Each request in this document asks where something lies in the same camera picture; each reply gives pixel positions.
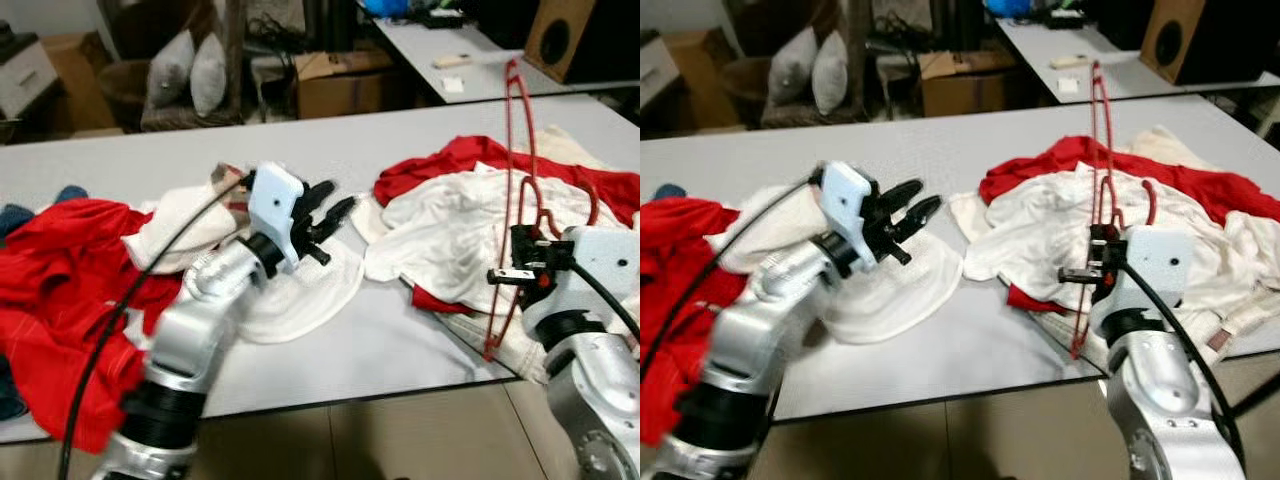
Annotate white printer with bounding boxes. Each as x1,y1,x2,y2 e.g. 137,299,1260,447
0,25,59,121
640,35,681,111

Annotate red printed jersey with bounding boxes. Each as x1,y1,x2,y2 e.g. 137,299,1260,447
978,135,1280,313
373,135,641,316

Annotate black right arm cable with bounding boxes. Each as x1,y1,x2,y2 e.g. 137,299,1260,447
570,258,641,341
1120,260,1246,471

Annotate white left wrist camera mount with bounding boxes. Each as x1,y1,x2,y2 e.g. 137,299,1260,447
820,162,881,271
245,162,307,273

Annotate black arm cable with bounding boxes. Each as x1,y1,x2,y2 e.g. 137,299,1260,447
57,172,251,480
570,258,641,341
1120,260,1246,471
640,172,826,376

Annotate crumpled white garment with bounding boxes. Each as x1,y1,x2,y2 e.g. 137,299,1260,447
122,165,366,346
715,165,963,346

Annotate white table black legs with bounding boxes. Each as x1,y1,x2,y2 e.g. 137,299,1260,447
0,93,641,446
640,93,1280,421

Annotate grey pillow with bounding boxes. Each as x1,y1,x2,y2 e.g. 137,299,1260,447
148,28,197,109
770,28,819,106
190,33,229,117
812,33,851,114

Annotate open cardboard box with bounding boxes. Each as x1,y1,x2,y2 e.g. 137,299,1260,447
918,50,1021,119
293,50,401,121

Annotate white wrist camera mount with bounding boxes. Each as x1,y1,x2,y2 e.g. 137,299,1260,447
245,162,307,273
820,162,881,271
1112,225,1196,336
560,225,641,326

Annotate red plastic hanger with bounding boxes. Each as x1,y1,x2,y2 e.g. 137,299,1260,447
483,58,601,363
1068,60,1161,359

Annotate tall cardboard box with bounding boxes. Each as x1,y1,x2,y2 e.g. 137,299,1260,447
660,30,741,131
40,33,121,133

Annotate plain red shirt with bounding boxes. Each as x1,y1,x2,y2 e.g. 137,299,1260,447
640,197,746,446
0,197,186,453

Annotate pale grey work table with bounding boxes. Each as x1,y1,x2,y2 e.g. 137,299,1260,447
995,15,1280,106
372,15,641,106

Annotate brown wicker basket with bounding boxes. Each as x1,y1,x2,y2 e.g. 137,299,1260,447
718,58,776,131
95,58,153,133

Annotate cream garment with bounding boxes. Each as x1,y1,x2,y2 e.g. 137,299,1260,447
1140,125,1236,173
535,125,626,173

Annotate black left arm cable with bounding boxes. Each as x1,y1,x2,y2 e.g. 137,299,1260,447
640,172,826,376
57,172,251,480

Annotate wooden speaker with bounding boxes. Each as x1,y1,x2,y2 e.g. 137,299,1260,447
1140,0,1280,86
524,0,641,86

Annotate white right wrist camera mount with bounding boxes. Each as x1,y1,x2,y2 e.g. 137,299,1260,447
560,225,641,326
1112,225,1196,336

